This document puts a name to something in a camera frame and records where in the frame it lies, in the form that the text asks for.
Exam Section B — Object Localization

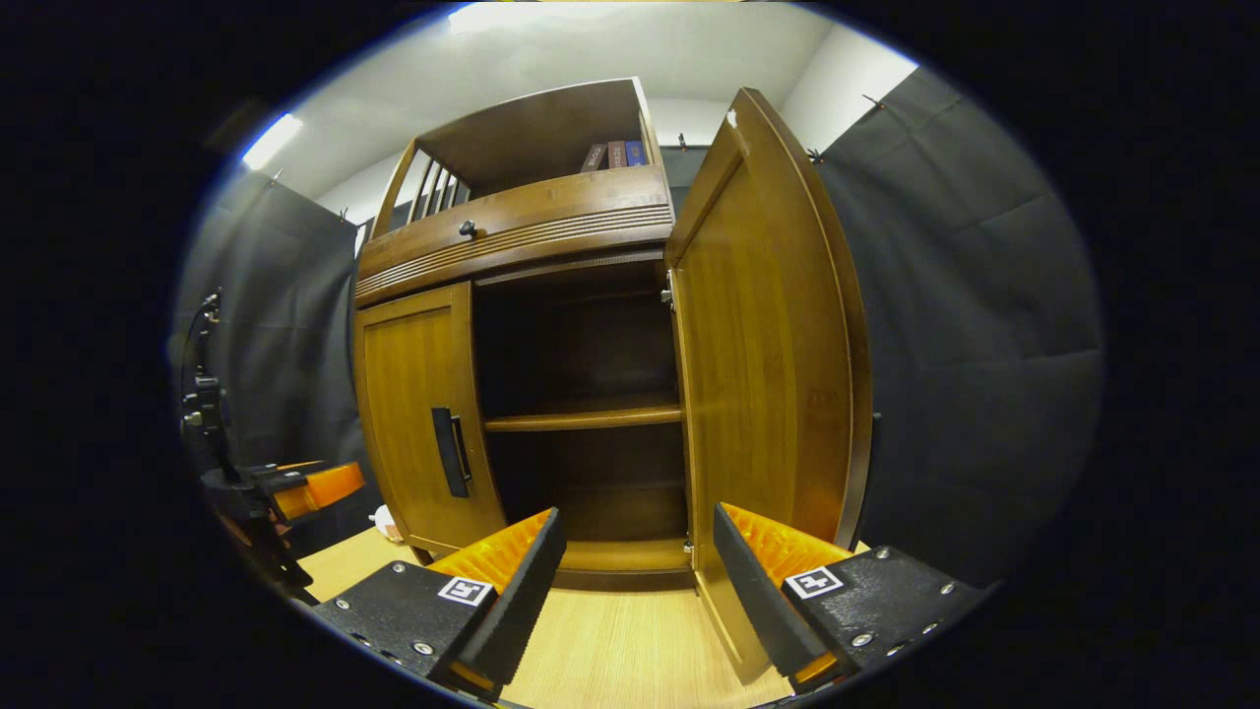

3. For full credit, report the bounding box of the wooden double-door shoe cabinet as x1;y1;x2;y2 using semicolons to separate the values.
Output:
352;77;695;592

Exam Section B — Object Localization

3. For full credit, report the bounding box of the wooden inner shelf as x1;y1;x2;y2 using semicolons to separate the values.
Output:
482;402;683;433

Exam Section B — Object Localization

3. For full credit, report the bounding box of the ribbed wooden drawer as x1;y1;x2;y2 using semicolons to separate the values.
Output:
354;164;676;308

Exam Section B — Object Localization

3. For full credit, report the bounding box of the black door handle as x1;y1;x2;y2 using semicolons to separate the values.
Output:
431;406;473;499

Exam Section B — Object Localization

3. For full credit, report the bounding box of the wooden shoe cabinet door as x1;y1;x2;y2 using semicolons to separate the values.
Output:
664;87;875;685
352;283;508;554

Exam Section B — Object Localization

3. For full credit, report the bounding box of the ceiling light panel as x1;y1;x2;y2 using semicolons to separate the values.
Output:
448;0;592;35
243;113;303;170

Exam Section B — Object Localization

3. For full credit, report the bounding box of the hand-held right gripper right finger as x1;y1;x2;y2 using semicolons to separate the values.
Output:
713;502;985;695

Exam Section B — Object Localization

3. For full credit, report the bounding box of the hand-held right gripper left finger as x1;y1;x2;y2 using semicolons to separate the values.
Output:
313;507;568;702

